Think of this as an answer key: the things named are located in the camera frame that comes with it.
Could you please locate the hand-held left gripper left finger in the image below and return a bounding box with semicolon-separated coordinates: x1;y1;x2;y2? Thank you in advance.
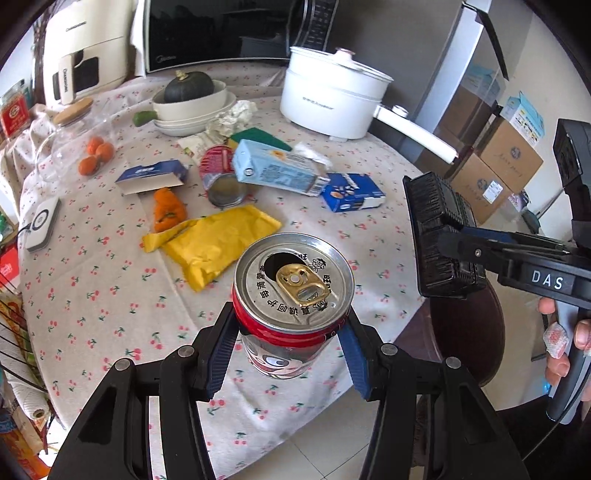
48;302;241;480

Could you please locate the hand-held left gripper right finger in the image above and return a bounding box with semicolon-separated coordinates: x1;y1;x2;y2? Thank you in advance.
337;309;532;480

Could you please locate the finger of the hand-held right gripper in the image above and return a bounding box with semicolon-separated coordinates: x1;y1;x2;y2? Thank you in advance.
462;226;573;254
436;228;522;280

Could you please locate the red drink can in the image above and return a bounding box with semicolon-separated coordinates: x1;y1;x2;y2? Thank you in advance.
231;233;355;380

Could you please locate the yellow plastic bag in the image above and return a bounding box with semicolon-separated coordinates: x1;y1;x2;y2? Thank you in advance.
142;204;283;292

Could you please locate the blue snack box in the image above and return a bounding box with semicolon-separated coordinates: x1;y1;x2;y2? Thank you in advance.
321;173;387;213

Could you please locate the orange peel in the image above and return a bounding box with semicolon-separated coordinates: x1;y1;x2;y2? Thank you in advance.
153;187;188;232

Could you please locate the red tin can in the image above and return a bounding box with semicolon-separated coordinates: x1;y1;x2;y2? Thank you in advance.
199;144;249;208

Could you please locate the small blue and white box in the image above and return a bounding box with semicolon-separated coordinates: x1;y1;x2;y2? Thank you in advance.
115;160;189;197

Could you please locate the light blue drink carton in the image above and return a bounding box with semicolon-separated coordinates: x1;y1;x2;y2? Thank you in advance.
231;138;331;197

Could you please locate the white tissue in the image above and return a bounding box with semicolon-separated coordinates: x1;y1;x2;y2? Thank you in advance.
292;142;332;169

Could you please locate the white printed wrapper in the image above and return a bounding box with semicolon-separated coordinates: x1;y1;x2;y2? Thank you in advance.
178;133;232;158

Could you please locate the green and yellow sponge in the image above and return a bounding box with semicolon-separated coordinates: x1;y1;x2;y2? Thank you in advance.
229;128;293;152

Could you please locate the white paper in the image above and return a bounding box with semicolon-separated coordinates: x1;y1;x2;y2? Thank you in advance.
206;100;258;139

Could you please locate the person's right hand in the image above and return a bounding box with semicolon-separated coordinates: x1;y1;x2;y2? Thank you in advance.
538;295;591;387

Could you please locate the small wrapped candy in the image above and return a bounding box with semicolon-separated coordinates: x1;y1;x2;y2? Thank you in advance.
542;322;568;358

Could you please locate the cardboard box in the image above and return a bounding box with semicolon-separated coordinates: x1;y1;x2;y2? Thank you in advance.
445;152;513;225
475;115;544;191

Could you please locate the light blue printed box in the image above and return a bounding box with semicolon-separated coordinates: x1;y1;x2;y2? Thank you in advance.
501;91;546;148

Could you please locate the cherry print tablecloth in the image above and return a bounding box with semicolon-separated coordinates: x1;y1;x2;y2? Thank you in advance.
9;60;444;480

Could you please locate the grey refrigerator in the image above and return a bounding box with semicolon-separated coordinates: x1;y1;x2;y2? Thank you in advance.
318;0;511;171

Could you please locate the paper towel roll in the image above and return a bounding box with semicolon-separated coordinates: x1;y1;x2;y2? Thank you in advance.
0;360;51;418

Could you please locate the white electric pot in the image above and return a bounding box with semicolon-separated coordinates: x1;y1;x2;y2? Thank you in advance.
279;45;462;163

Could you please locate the white plate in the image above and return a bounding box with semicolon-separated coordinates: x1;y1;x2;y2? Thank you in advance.
157;111;234;137
154;95;237;130

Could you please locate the white round-dial device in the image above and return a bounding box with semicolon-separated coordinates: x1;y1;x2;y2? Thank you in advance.
18;196;62;253

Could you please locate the dark green pumpkin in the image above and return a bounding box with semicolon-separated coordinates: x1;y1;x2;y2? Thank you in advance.
164;70;215;104

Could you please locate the glass jar with wooden lid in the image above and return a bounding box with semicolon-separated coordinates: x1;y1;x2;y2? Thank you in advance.
37;98;116;185

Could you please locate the black microwave oven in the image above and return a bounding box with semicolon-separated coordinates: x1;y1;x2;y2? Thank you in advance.
141;0;340;75

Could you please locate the cream air fryer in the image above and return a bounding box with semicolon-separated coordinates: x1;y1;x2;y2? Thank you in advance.
41;0;132;106

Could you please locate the black wire rack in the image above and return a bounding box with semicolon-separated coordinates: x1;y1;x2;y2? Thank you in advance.
0;277;42;393

